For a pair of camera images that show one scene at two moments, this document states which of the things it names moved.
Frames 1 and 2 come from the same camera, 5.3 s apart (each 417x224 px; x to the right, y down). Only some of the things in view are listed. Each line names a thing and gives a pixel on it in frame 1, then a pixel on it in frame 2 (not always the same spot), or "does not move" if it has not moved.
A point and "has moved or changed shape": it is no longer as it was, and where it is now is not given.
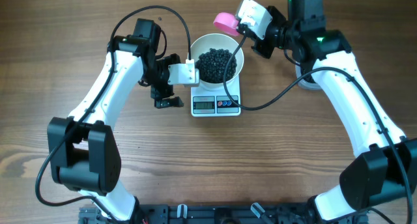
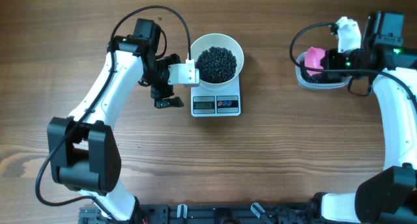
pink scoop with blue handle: [226, 23] has moved or changed shape
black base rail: [217, 213] does not move
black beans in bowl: [212, 65] does not move
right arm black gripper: [260, 46] -> [329, 59]
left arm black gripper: [166, 92] does not move
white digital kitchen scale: [206, 103] does not move
